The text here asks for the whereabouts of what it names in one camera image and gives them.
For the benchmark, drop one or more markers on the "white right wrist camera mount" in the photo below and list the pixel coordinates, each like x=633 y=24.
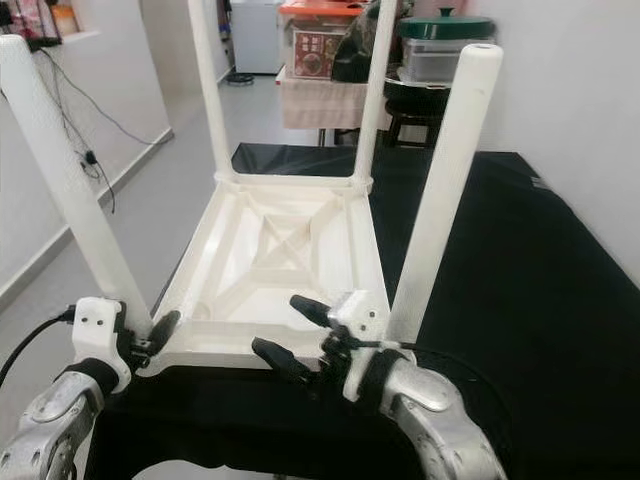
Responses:
x=360 y=310

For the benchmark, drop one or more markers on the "orange lid storage box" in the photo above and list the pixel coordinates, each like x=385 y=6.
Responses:
x=310 y=50

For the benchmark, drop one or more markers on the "white fridge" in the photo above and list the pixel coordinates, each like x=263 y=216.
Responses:
x=257 y=35

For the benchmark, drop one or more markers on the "pink plastic bag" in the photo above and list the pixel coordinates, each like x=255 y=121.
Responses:
x=28 y=15

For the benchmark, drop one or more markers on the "beige cloth covered side table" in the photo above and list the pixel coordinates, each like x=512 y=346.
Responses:
x=315 y=105

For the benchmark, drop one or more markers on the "black round stool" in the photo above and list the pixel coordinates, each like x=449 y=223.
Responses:
x=410 y=115

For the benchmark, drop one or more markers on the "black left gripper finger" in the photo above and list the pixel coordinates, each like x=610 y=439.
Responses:
x=163 y=328

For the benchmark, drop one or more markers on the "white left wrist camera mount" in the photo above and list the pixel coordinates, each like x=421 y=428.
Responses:
x=98 y=325

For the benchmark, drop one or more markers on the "black electronic device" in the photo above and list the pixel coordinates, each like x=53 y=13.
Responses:
x=40 y=42

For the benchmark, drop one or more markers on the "black tablecloth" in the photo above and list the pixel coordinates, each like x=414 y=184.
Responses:
x=560 y=280

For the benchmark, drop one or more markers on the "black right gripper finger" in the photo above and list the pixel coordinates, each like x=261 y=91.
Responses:
x=282 y=360
x=312 y=311

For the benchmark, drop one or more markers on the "clear tape patch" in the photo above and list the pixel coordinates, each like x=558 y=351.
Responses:
x=537 y=184

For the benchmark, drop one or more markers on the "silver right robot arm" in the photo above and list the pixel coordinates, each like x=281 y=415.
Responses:
x=440 y=420

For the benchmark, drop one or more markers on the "black bag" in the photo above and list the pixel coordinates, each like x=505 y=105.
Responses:
x=352 y=50

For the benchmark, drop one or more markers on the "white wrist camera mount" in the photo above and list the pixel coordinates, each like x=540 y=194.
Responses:
x=98 y=325
x=360 y=310

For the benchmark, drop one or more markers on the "clear container green lid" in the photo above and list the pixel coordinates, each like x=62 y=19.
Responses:
x=440 y=40

